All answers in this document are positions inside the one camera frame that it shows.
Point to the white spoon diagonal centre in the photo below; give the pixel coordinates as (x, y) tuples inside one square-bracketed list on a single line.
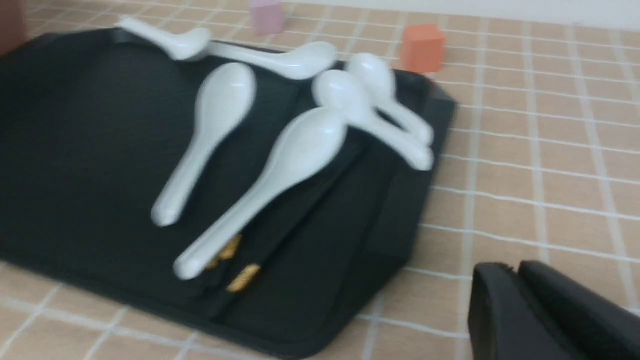
[(304, 148)]

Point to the white spoon far right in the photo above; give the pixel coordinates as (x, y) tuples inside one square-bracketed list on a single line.
[(380, 83)]

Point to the black octagonal tray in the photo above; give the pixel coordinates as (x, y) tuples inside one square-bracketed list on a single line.
[(94, 122)]

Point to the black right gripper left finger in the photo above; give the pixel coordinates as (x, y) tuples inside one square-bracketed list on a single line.
[(505, 322)]

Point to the white spoon vertical front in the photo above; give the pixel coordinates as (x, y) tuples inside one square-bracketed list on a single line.
[(223, 101)]

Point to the white spoon long right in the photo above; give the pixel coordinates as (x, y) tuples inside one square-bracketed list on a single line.
[(340, 90)]

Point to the black gold-tipped chopstick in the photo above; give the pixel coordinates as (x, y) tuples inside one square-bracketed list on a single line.
[(263, 235), (227, 253)]

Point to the orange cube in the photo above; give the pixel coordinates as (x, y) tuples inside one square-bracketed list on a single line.
[(423, 48)]

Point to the pale purple cube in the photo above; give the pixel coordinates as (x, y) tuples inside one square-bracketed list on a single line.
[(267, 16)]

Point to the white spoon top middle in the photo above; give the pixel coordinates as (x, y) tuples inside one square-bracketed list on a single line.
[(303, 63)]

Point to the pink plastic bin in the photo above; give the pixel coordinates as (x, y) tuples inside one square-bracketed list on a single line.
[(13, 28)]

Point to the white spoon far left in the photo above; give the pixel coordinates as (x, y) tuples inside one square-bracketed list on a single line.
[(186, 47)]

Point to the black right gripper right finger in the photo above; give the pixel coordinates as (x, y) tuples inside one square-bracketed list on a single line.
[(590, 326)]

